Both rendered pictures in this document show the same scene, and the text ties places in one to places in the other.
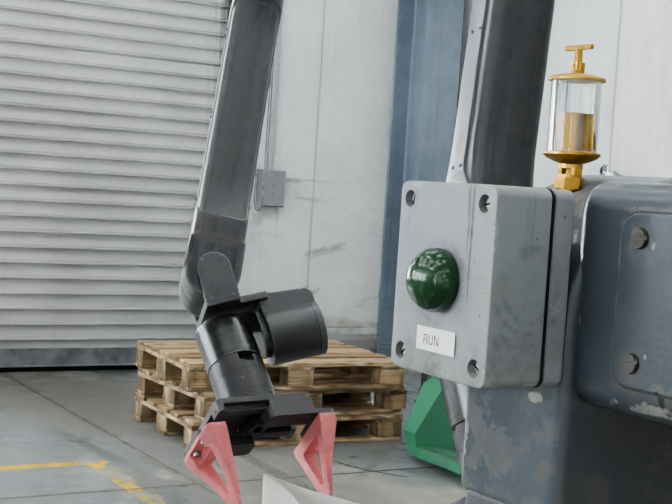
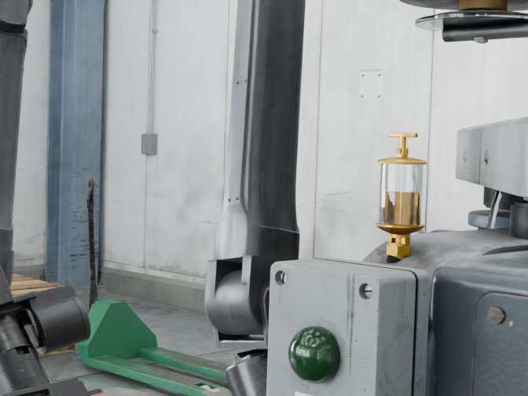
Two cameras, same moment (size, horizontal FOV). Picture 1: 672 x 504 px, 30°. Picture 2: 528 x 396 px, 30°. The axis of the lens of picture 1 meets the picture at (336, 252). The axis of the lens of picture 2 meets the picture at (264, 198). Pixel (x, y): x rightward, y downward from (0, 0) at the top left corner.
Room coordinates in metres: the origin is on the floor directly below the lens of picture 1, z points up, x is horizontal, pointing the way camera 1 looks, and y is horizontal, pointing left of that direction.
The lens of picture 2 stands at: (0.09, 0.12, 1.39)
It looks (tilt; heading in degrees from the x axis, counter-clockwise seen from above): 3 degrees down; 345
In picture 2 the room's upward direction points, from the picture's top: 2 degrees clockwise
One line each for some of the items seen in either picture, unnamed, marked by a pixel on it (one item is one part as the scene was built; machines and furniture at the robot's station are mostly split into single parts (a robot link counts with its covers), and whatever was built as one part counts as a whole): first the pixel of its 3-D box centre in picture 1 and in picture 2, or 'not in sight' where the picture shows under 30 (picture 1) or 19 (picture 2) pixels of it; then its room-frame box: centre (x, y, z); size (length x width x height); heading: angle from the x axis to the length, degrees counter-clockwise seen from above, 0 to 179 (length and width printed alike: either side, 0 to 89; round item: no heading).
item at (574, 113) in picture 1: (574, 117); (401, 193); (0.63, -0.11, 1.37); 0.03 x 0.02 x 0.03; 31
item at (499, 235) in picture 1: (479, 280); (346, 348); (0.59, -0.07, 1.29); 0.08 x 0.05 x 0.09; 31
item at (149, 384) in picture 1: (271, 389); not in sight; (6.68, 0.30, 0.22); 1.21 x 0.84 x 0.14; 121
